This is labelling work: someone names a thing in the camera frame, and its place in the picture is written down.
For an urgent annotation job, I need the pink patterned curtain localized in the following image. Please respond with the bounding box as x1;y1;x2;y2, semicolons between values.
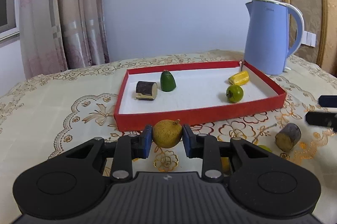
11;0;110;79

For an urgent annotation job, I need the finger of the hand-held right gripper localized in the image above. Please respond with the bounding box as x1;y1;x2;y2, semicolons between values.
318;95;337;108
305;111;337;132

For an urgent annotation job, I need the green round fruit with calyx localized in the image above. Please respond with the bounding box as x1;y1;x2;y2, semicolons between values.
226;85;244;103

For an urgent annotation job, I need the light blue electric kettle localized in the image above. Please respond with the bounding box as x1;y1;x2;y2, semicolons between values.
244;0;304;75

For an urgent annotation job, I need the brown longan short stem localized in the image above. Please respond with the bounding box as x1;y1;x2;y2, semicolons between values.
153;119;183;148

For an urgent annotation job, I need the small dark sugarcane chunk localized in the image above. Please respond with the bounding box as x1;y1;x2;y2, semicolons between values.
275;123;302;152

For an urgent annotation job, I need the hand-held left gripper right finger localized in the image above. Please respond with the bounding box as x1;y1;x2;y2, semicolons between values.
182;124;273;182

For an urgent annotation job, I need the large dark sugarcane chunk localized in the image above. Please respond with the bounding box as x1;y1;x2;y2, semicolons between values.
135;81;158;101

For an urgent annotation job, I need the white wall switch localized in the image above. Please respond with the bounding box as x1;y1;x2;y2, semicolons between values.
303;31;316;46

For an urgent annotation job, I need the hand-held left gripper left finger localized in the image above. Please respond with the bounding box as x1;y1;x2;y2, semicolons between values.
66;124;154;182

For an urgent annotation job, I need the red shallow box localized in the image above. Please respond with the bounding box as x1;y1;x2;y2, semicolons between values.
114;61;287;132

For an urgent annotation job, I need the gold curved frame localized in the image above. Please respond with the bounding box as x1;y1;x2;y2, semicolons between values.
314;0;337;74

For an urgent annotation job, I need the green cucumber tip piece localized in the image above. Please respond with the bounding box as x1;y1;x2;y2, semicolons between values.
160;70;177;92

